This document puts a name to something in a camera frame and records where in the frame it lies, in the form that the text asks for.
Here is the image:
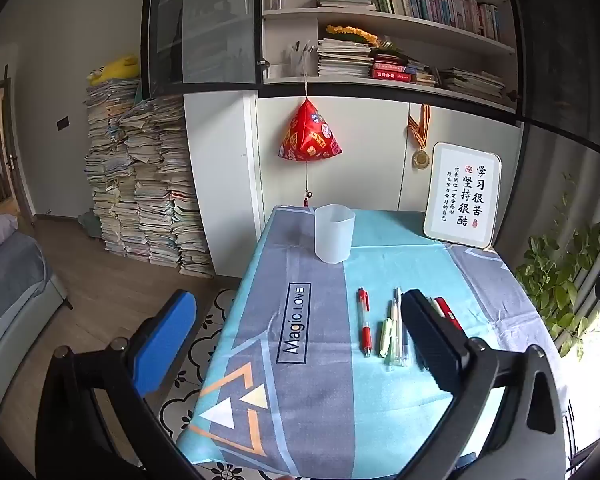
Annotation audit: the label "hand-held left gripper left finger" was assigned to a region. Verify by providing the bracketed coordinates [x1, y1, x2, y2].
[35, 289, 201, 480]

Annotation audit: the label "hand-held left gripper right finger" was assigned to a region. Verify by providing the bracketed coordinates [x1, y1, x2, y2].
[400, 289, 566, 480]

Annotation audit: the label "light green pen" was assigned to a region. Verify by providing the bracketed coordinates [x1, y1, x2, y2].
[377, 317, 392, 358]

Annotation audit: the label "red and white pen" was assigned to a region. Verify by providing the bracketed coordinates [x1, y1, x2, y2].
[356, 287, 373, 358]

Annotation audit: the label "translucent white plastic cup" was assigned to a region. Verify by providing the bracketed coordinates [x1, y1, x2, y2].
[314, 204, 356, 265]

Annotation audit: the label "green leafy plant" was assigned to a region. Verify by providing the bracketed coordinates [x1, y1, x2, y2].
[515, 175, 600, 356]

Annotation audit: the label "blue and grey tablecloth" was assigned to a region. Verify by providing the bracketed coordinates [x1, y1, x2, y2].
[175, 205, 576, 478]

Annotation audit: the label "teal cloth bundle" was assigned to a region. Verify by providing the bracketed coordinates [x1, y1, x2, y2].
[77, 212, 103, 238]

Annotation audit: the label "framed calligraphy sign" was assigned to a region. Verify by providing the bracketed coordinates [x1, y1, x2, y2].
[422, 141, 503, 251]

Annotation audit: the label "tall pile of books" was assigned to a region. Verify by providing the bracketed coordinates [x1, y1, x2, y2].
[82, 77, 216, 278]

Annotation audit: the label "grey bed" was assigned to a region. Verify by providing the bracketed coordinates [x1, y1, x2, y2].
[0, 212, 73, 391]

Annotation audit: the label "gold medal with striped ribbon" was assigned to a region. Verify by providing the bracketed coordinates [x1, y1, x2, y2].
[407, 104, 432, 168]

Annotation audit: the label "white bookshelf cabinet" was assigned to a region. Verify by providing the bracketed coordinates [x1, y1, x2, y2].
[182, 0, 526, 281]

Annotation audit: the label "red hanging pyramid ornament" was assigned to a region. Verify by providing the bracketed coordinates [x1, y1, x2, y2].
[278, 45, 343, 208]

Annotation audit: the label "glass cabinet door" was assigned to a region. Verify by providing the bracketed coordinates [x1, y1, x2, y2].
[141, 0, 263, 100]
[505, 0, 600, 161]

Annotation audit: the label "stack of thin magazines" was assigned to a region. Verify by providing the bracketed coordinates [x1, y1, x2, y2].
[437, 67, 506, 103]

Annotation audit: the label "brown room door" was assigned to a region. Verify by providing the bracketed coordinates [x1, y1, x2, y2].
[0, 77, 36, 228]

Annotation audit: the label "stack of red books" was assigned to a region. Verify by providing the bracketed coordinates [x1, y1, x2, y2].
[371, 57, 416, 83]

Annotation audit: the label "yellow plush toy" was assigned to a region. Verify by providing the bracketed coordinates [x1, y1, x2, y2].
[86, 55, 141, 86]

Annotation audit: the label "stack of white workbooks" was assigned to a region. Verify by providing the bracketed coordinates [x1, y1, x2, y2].
[317, 37, 375, 78]

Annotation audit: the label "clear pen holder with pens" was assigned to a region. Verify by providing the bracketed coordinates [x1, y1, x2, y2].
[286, 40, 317, 77]

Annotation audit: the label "yellow artificial flowers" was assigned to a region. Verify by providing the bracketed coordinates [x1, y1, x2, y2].
[326, 24, 381, 46]

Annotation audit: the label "row of upright books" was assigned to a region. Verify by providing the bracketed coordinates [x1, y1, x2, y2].
[370, 0, 503, 41]

